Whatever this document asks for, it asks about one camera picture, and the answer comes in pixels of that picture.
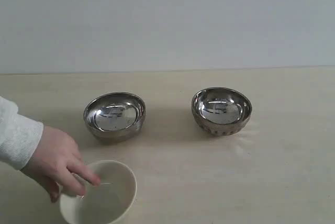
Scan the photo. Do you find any white ceramic bowl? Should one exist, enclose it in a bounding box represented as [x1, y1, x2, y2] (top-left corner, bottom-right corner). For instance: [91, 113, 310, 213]
[59, 160, 137, 223]

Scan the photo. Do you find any white knit sleeve forearm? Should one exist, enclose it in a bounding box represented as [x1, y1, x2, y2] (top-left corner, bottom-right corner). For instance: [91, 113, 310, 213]
[1, 97, 44, 170]

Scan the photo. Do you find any person's bare hand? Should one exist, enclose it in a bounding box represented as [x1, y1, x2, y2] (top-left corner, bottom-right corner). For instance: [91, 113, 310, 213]
[20, 126, 100, 203]

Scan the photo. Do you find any stainless steel bowl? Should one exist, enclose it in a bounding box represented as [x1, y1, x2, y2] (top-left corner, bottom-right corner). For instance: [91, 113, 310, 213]
[191, 87, 252, 136]
[83, 92, 146, 143]

